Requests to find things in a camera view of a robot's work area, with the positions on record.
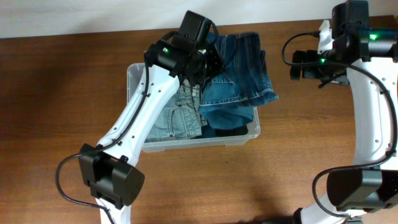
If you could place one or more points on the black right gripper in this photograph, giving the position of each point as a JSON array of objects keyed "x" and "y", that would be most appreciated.
[{"x": 311, "y": 58}]

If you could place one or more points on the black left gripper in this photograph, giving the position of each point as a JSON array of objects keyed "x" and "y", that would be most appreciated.
[{"x": 210, "y": 61}]

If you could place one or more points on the dark blue jeans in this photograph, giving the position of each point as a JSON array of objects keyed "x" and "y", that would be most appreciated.
[{"x": 228, "y": 99}]

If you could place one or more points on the light blue jeans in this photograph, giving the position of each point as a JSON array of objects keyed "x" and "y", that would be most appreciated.
[{"x": 180, "y": 118}]

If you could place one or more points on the black garment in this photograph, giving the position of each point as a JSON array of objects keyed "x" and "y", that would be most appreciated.
[{"x": 239, "y": 131}]

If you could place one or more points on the teal taped garment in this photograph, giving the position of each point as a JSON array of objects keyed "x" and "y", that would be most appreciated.
[{"x": 207, "y": 132}]

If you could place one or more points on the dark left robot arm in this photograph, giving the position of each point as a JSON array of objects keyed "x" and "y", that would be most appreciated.
[{"x": 109, "y": 168}]

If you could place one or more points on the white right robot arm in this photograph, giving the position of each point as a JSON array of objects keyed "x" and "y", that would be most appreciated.
[{"x": 352, "y": 52}]

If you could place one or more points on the clear plastic storage bin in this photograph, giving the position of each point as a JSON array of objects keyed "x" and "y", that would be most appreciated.
[{"x": 134, "y": 73}]

